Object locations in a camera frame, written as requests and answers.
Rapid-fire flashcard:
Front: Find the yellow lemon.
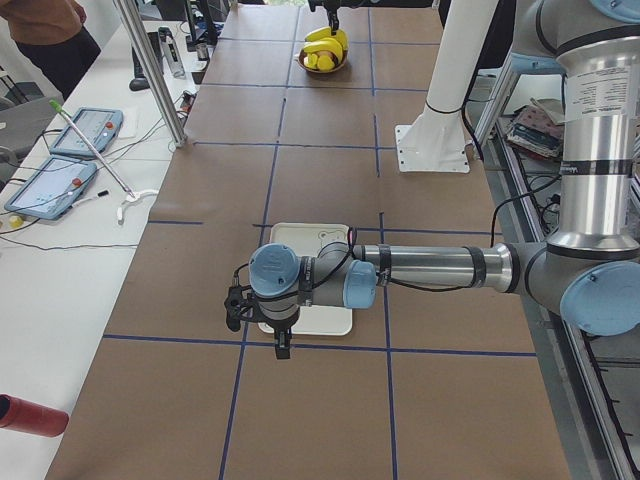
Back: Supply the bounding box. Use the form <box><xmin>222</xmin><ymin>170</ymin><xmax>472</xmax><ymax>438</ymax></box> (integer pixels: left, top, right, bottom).
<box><xmin>302</xmin><ymin>53</ymin><xmax>335</xmax><ymax>72</ymax></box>

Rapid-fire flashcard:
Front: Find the brown wicker basket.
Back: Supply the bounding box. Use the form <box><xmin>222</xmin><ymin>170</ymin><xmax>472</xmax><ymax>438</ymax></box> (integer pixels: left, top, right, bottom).
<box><xmin>296</xmin><ymin>51</ymin><xmax>347</xmax><ymax>74</ymax></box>

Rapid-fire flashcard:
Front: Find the aluminium frame post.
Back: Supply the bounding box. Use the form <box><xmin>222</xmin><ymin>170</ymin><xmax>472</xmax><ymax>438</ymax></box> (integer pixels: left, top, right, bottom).
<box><xmin>113</xmin><ymin>0</ymin><xmax>187</xmax><ymax>148</ymax></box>

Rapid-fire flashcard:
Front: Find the green tipped stick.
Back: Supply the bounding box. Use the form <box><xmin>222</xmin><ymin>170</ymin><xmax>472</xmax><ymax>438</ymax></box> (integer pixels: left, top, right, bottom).
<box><xmin>49</xmin><ymin>100</ymin><xmax>135</xmax><ymax>197</ymax></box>

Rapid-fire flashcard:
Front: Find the near blue teach pendant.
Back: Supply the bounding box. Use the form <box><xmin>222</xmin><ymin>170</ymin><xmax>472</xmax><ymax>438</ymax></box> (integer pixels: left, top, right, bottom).
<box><xmin>4</xmin><ymin>155</ymin><xmax>97</xmax><ymax>220</ymax></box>

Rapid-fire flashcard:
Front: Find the blue teach pendant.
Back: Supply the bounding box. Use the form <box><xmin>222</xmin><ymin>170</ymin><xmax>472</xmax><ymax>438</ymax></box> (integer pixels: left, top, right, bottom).
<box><xmin>4</xmin><ymin>155</ymin><xmax>97</xmax><ymax>220</ymax></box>
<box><xmin>50</xmin><ymin>107</ymin><xmax>124</xmax><ymax>159</ymax></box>

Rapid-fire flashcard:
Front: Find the white bear tray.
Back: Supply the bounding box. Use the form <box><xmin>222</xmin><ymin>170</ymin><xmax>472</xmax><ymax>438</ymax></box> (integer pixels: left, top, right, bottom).
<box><xmin>249</xmin><ymin>223</ymin><xmax>352</xmax><ymax>337</ymax></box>

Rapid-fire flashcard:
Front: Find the yellow banana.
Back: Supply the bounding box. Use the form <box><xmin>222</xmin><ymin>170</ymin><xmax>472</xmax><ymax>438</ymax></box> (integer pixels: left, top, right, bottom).
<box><xmin>302</xmin><ymin>29</ymin><xmax>348</xmax><ymax>59</ymax></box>
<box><xmin>305</xmin><ymin>26</ymin><xmax>335</xmax><ymax>42</ymax></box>

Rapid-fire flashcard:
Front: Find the stack of cloths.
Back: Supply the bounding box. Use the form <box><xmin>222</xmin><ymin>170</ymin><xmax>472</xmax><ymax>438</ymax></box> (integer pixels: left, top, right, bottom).
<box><xmin>505</xmin><ymin>98</ymin><xmax>565</xmax><ymax>158</ymax></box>

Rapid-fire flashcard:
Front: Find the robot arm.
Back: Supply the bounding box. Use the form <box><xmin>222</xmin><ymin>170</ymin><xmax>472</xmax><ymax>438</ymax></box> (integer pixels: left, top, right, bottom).
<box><xmin>225</xmin><ymin>1</ymin><xmax>639</xmax><ymax>359</ymax></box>
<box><xmin>307</xmin><ymin>0</ymin><xmax>440</xmax><ymax>35</ymax></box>

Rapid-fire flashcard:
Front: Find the person in brown top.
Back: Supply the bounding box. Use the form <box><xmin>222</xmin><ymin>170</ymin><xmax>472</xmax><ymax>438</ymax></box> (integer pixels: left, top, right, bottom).
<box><xmin>1</xmin><ymin>0</ymin><xmax>101</xmax><ymax>99</ymax></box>

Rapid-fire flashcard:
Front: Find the red cylinder bottle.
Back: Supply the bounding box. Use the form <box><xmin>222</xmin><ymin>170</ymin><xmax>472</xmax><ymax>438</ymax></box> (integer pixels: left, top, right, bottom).
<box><xmin>1</xmin><ymin>394</ymin><xmax>69</xmax><ymax>437</ymax></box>

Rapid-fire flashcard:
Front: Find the far blue teach pendant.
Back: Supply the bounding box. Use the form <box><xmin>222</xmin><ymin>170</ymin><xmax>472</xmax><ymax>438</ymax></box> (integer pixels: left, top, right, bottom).
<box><xmin>50</xmin><ymin>107</ymin><xmax>124</xmax><ymax>159</ymax></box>

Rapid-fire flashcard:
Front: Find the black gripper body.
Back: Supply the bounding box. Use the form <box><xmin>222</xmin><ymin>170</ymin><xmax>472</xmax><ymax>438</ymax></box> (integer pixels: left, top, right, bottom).
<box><xmin>260</xmin><ymin>304</ymin><xmax>300</xmax><ymax>340</ymax></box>
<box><xmin>321</xmin><ymin>0</ymin><xmax>341</xmax><ymax>14</ymax></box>

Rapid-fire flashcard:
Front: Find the white camera pole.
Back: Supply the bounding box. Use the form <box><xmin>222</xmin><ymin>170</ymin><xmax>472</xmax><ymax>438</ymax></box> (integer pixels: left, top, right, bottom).
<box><xmin>395</xmin><ymin>0</ymin><xmax>498</xmax><ymax>173</ymax></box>

